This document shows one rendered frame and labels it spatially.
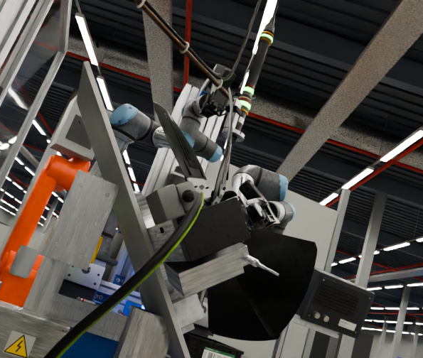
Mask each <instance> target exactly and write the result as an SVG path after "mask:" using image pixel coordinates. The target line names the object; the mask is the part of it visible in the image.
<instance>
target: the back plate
mask: <svg viewBox="0 0 423 358"><path fill-rule="evenodd" d="M76 102H77V105H78V108H79V110H80V114H81V117H82V120H83V122H84V125H85V128H86V131H87V135H88V137H89V140H90V143H91V146H92V150H93V152H94V155H95V158H96V160H97V164H98V166H99V169H100V172H101V175H102V179H104V180H107V181H109V182H111V183H114V184H116V185H118V186H119V192H118V194H117V197H116V200H115V201H114V204H113V206H112V208H113V210H114V214H115V217H116V219H117V222H118V225H119V228H120V231H121V233H122V237H123V240H124V243H125V246H126V248H127V252H128V255H129V258H130V260H131V263H132V266H133V269H134V272H135V273H136V272H137V271H138V270H139V269H140V268H141V267H142V266H143V265H144V264H145V263H146V262H147V261H148V260H149V259H150V258H151V257H152V256H153V255H154V254H155V253H154V249H153V246H152V244H151V240H150V238H149V235H148V232H147V230H146V226H145V224H144V220H143V217H142V215H141V212H140V209H139V206H138V203H137V201H136V197H135V194H134V191H133V189H132V185H131V183H130V180H129V176H128V174H127V170H126V168H125V166H124V162H123V160H122V156H121V153H120V151H119V147H118V145H117V142H116V139H115V137H114V133H113V130H112V127H111V124H110V122H109V119H108V116H107V113H106V110H105V106H104V104H103V101H102V98H101V96H100V92H99V90H98V87H97V83H96V81H95V78H94V75H93V73H92V69H91V67H90V63H89V61H85V62H83V66H82V73H81V78H80V85H79V89H78V94H77V101H76ZM139 287H140V289H141V293H142V295H143V298H144V302H145V304H146V308H147V310H149V311H151V312H153V313H156V314H157V315H160V316H162V317H164V320H165V323H166V326H167V329H168V333H169V335H170V337H171V343H170V345H169V348H168V351H167V354H168V355H169V356H171V357H172V358H191V356H190V354H189V351H188V348H187V346H186V342H185V340H184V337H183V333H182V331H181V328H180V325H179V323H178V319H177V317H176V313H175V310H174V308H173V305H172V302H171V299H170V296H169V294H168V290H167V287H166V284H165V282H164V278H163V276H162V273H161V269H160V267H158V268H157V269H156V270H155V271H154V272H153V273H152V274H151V275H150V276H149V277H148V278H147V279H146V280H145V281H143V282H142V283H141V284H140V285H139Z"/></svg>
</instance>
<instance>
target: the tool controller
mask: <svg viewBox="0 0 423 358"><path fill-rule="evenodd" d="M374 297H375V294H374V293H373V292H372V291H369V290H368V289H366V288H364V287H362V286H360V285H358V284H356V283H353V282H350V281H347V280H345V279H343V278H340V277H338V276H335V275H333V274H331V273H328V272H325V271H322V270H321V269H318V268H315V267H314V272H313V275H312V278H311V282H310V284H309V287H308V290H307V292H306V295H305V297H304V299H303V301H302V303H301V305H300V307H299V309H298V310H297V312H296V315H300V318H301V319H302V320H306V321H308V322H312V323H314V324H316V325H320V326H322V327H325V328H328V329H330V330H333V331H336V332H339V333H341V334H344V335H347V336H349V337H353V338H355V339H358V336H359V334H360V331H361V329H362V327H363V324H364V322H365V319H366V317H367V315H368V312H369V309H370V306H371V305H372V302H373V299H374Z"/></svg>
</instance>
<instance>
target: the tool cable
mask: <svg viewBox="0 0 423 358"><path fill-rule="evenodd" d="M261 1H262V0H259V1H258V2H257V6H256V8H255V12H254V13H253V16H252V20H251V21H250V25H249V28H248V30H247V33H246V36H245V39H244V41H243V44H242V47H241V49H240V52H239V55H238V57H237V60H236V62H235V64H234V66H233V68H232V70H231V72H230V74H229V75H228V76H227V77H220V76H219V75H217V74H216V73H215V72H213V71H212V70H211V69H210V68H209V67H208V66H207V65H206V64H205V63H204V62H203V61H202V60H201V59H200V58H199V57H198V55H197V54H196V53H195V52H194V51H193V50H192V49H191V48H190V47H189V43H188V42H185V41H184V40H183V39H182V38H181V37H180V36H179V34H177V32H175V30H173V28H172V27H171V26H170V25H169V24H168V23H167V22H166V21H165V19H164V18H163V17H162V16H161V15H160V14H159V13H158V11H157V10H156V9H155V8H154V7H153V6H152V5H151V4H150V3H149V2H148V1H147V0H142V2H141V3H140V5H137V4H136V7H137V8H140V7H142V6H143V5H144V4H146V5H147V6H148V7H149V8H150V9H151V10H152V11H153V13H154V14H155V15H156V16H157V17H158V18H159V19H160V20H161V21H162V22H163V23H164V25H165V26H166V27H167V28H168V29H169V30H170V31H171V32H172V33H173V34H174V35H175V37H177V39H179V40H180V42H182V44H184V46H185V47H186V48H185V50H183V51H182V50H180V52H181V53H185V52H186V51H187V50H189V51H190V52H191V53H192V54H193V55H194V56H195V58H196V59H197V60H198V61H199V62H200V63H201V64H202V65H203V66H204V67H205V68H206V70H207V71H208V72H209V73H210V74H211V75H213V76H214V77H216V78H217V79H218V80H217V81H218V82H219V83H220V85H219V86H218V87H216V86H215V85H214V88H216V89H217V90H218V89H219V88H220V87H221V86H222V84H223V81H226V80H229V79H230V78H231V77H232V75H233V73H234V71H235V70H236V68H237V65H238V63H239V61H240V58H241V56H242V52H243V50H244V48H245V45H246V42H247V39H248V37H249V34H250V31H251V29H252V25H253V23H254V20H255V17H256V15H257V12H258V9H259V5H260V4H261ZM278 5H279V0H277V2H276V5H275V8H274V12H273V14H272V17H275V15H276V12H277V8H278Z"/></svg>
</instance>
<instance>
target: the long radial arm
mask: <svg viewBox="0 0 423 358"><path fill-rule="evenodd" d="M160 227H162V228H163V230H164V233H163V234H162V233H161V231H160ZM146 230H147V232H148V235H149V238H150V240H151V244H152V246H153V249H154V253H156V252H157V251H158V250H159V249H160V248H161V246H162V245H163V244H164V243H165V242H166V240H167V239H168V238H169V237H170V236H171V235H172V233H173V232H174V230H175V228H174V225H173V222H172V219H171V220H169V221H167V222H163V223H161V224H157V225H154V226H153V227H149V228H146ZM165 261H186V260H185V257H184V255H183V251H182V248H181V245H180V243H179V245H178V246H177V247H176V248H175V249H174V250H173V251H172V252H171V254H170V255H169V256H168V257H167V258H166V259H165ZM165 261H164V262H165Z"/></svg>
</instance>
